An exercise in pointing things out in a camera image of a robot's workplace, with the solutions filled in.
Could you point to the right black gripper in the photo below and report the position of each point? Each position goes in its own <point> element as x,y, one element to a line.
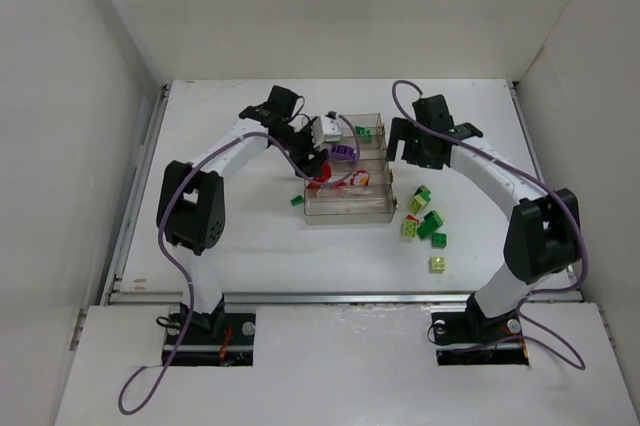
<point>407,141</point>

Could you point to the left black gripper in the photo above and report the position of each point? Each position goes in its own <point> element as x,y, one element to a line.
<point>310,149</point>

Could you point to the red flower lego brick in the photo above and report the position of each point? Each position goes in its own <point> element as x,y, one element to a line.
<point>360,178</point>

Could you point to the purple lotus lego brick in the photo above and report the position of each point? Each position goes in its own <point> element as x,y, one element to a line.
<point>342,153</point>

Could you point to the green and lime brick top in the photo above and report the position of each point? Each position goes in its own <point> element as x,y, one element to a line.
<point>420,200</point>

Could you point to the red lego cluster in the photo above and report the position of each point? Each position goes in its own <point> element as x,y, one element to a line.
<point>324,177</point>

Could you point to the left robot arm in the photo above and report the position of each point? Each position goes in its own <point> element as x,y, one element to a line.
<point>191,214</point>

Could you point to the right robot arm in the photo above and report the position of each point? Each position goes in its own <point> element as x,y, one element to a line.
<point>543,235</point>

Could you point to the clear bin first row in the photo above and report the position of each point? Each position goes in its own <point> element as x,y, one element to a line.
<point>373,121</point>

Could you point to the small green brick in bin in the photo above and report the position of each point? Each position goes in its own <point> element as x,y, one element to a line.
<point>363,132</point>

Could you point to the lime brick with red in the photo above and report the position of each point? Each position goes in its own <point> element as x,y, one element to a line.
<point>409,228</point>

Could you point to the dark green angled brick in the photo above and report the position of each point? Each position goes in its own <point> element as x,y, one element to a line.
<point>431,223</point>

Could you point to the green square brick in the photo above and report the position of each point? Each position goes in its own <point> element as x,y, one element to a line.
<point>439,240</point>

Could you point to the lime square brick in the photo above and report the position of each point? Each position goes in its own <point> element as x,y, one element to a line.
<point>437,265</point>

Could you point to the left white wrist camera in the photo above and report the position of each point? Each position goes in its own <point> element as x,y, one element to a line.
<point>326,129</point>

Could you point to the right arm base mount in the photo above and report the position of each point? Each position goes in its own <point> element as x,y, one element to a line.
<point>457,344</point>

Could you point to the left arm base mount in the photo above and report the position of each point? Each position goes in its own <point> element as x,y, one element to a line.
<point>230,345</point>

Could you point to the aluminium rail front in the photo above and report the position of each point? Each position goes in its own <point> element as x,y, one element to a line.
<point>266,298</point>

